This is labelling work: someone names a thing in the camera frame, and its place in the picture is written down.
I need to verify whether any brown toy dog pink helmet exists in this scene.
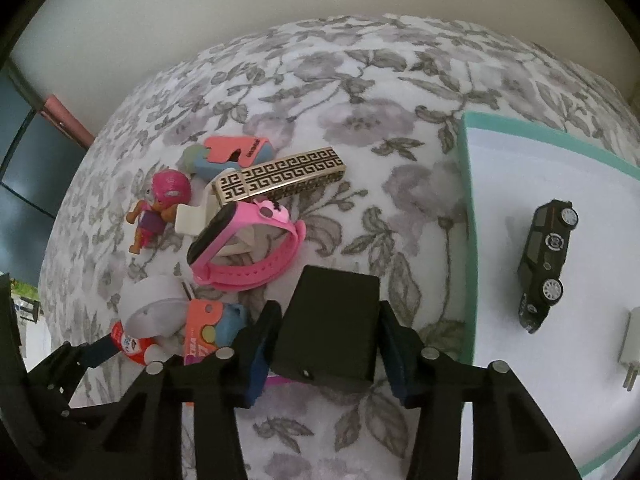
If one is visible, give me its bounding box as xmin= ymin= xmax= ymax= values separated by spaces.
xmin=126 ymin=170 xmax=192 ymax=256

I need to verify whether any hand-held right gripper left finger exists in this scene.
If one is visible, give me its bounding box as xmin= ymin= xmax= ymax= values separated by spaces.
xmin=75 ymin=300 xmax=283 ymax=480

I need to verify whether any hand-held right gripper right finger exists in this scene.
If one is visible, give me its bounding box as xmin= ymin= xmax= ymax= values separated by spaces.
xmin=377 ymin=301 xmax=583 ymax=480

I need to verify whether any pink chair frame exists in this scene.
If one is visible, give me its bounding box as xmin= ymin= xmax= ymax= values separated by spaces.
xmin=42 ymin=94 xmax=96 ymax=148

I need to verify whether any white charger plug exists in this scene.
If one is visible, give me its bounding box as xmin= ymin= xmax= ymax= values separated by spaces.
xmin=617 ymin=306 xmax=640 ymax=392

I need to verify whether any black toy car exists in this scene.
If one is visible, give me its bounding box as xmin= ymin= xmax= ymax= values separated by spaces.
xmin=516 ymin=200 xmax=580 ymax=333

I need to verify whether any small white box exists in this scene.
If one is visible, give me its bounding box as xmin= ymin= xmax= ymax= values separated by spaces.
xmin=177 ymin=180 xmax=261 ymax=261

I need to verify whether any orange blue snack packet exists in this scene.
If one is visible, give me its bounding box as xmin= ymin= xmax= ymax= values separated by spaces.
xmin=182 ymin=300 xmax=248 ymax=366

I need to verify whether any grey floral blanket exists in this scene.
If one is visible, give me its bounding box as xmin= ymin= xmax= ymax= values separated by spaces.
xmin=37 ymin=14 xmax=640 ymax=480

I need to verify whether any dark cabinet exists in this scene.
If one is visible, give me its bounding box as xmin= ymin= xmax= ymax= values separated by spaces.
xmin=0 ymin=57 xmax=83 ymax=221

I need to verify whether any small tan packet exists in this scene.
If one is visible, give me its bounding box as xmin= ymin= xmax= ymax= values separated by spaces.
xmin=212 ymin=146 xmax=347 ymax=206

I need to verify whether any pink blue green toy knife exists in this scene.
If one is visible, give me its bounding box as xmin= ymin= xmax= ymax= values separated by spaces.
xmin=182 ymin=135 xmax=275 ymax=181

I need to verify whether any pink smartwatch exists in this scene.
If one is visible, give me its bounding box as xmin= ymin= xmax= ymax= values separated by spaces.
xmin=186 ymin=199 xmax=307 ymax=291

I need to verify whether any white tray teal rim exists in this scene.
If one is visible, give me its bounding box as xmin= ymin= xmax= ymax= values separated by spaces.
xmin=459 ymin=112 xmax=640 ymax=480

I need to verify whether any black rectangular box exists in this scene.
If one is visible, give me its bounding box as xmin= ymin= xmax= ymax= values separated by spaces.
xmin=270 ymin=265 xmax=381 ymax=387

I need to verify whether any red white toy egg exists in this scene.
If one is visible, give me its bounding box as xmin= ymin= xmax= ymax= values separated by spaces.
xmin=111 ymin=276 xmax=191 ymax=366

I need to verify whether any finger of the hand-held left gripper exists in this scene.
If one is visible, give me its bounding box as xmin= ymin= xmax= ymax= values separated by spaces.
xmin=27 ymin=334 xmax=132 ymax=442

